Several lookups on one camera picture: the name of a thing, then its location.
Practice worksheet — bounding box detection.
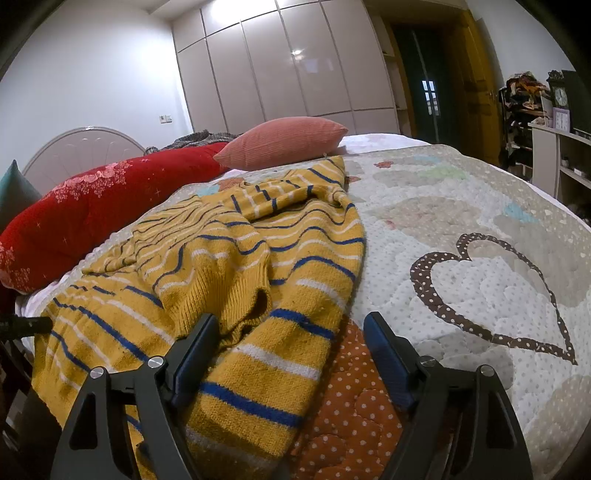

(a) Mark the white bed headboard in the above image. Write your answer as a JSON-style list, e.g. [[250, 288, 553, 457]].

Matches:
[[23, 127, 144, 195]]

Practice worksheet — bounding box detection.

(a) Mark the pink corduroy pillow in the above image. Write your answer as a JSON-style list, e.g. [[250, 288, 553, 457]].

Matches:
[[214, 116, 349, 171]]

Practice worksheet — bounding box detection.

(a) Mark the teal cushion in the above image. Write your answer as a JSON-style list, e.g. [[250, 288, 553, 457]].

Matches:
[[0, 160, 42, 232]]

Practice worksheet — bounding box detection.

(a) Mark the red floral duvet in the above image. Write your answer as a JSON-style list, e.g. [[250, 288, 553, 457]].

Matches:
[[1, 142, 226, 294]]

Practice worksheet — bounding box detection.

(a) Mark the patchwork heart quilt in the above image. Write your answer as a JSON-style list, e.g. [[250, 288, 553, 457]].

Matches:
[[71, 145, 590, 479]]

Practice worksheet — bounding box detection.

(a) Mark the white shelf unit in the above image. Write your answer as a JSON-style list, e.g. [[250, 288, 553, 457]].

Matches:
[[530, 122, 590, 223]]

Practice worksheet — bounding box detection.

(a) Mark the cluttered clothes pile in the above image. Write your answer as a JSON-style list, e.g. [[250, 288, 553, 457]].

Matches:
[[498, 71, 549, 181]]

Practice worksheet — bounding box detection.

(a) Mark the yellow striped knit sweater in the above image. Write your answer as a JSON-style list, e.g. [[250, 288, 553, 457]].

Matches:
[[32, 156, 366, 479]]

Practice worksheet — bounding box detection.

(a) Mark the grey knit blanket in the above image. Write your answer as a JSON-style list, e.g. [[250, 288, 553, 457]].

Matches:
[[143, 130, 238, 155]]

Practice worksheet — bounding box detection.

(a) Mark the wooden door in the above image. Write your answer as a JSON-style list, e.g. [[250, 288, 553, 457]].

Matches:
[[373, 4, 505, 167]]

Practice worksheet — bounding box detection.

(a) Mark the dark table clock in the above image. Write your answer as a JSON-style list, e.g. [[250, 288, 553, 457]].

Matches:
[[547, 70, 570, 131]]

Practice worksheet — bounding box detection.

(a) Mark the white wardrobe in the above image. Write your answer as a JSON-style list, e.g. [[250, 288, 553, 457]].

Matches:
[[172, 1, 401, 134]]

